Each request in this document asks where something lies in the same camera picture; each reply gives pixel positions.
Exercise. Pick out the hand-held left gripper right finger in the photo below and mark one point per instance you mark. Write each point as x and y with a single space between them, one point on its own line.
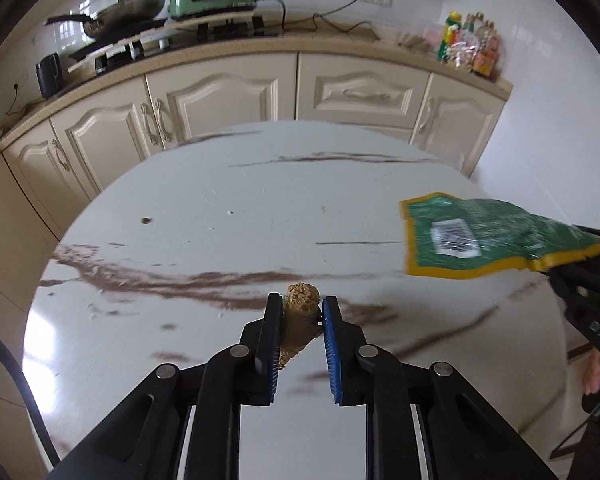
330 350

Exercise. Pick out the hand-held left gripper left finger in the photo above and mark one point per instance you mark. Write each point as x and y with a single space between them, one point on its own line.
270 350

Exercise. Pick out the brown corn cob piece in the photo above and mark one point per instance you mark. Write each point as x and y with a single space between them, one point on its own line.
300 310

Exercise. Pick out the green yellow-edged snack bag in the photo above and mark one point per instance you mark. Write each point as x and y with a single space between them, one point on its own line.
500 230

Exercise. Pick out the person's right hand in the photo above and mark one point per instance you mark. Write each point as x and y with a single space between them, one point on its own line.
595 377

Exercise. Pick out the cluster of condiment bottles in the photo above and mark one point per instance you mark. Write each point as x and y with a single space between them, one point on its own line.
467 50

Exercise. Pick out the row of cream base cabinets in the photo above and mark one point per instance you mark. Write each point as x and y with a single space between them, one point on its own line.
220 100

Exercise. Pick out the black gas stove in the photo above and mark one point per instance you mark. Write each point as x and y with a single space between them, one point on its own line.
115 57

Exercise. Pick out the black kettle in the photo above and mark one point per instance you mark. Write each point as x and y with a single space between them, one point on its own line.
49 75

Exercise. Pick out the dark wok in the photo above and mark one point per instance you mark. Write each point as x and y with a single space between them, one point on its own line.
125 12

